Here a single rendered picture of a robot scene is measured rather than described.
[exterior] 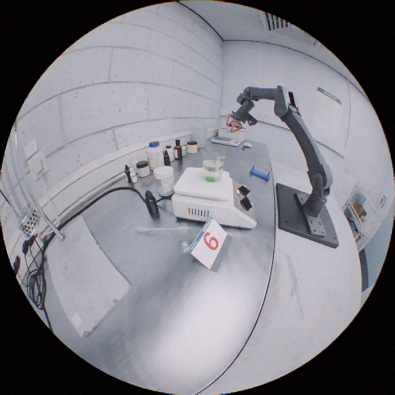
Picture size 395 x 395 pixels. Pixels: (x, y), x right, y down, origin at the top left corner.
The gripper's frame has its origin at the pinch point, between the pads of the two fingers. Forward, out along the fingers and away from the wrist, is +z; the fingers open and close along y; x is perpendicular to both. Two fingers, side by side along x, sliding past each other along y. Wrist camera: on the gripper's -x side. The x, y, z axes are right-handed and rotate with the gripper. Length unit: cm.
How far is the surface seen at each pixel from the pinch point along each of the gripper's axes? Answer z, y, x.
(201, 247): 3, -62, 23
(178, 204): 6, -52, 26
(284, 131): -29, 54, -91
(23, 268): 26, -84, 84
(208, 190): 0, -51, 22
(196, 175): 3, -45, 22
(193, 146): 21.0, -2.1, 12.8
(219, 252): 4, -63, 18
